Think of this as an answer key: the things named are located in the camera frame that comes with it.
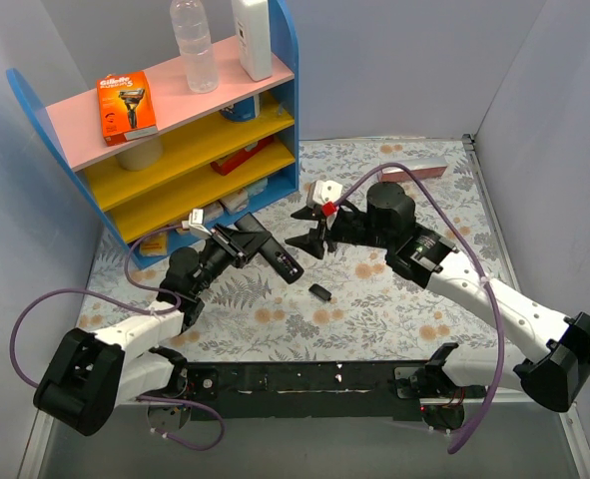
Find white plastic bottle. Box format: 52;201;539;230
232;0;273;82

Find red silver long box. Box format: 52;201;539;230
377;157;448;183

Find clear plastic water bottle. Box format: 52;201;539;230
170;0;219;94

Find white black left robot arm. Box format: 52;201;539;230
33;226;271;436

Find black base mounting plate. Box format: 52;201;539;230
129;343;475;423

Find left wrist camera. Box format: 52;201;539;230
181;209;212;240

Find white orange soap pack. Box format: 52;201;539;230
219;189;250;215

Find blue white cylindrical can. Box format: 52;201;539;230
220;95;261;123

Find yellow pack on shelf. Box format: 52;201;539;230
139;231;169;257

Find black remote battery cover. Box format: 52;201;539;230
308;283;331;302

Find aluminium table edge rail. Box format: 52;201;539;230
461;134;520;290

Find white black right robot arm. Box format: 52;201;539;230
287;181;590;412

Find orange razor box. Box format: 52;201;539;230
96;71;158;147

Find blue shelf unit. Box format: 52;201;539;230
6;1;299;248

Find teal soap pack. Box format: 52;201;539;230
246;177;269;198

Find beige cylindrical container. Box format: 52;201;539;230
115;136;164;172

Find red flat box on shelf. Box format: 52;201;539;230
210;136;275;176

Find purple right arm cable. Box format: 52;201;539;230
336;163;506;455

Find black TV remote control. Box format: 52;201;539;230
235;214;303;284

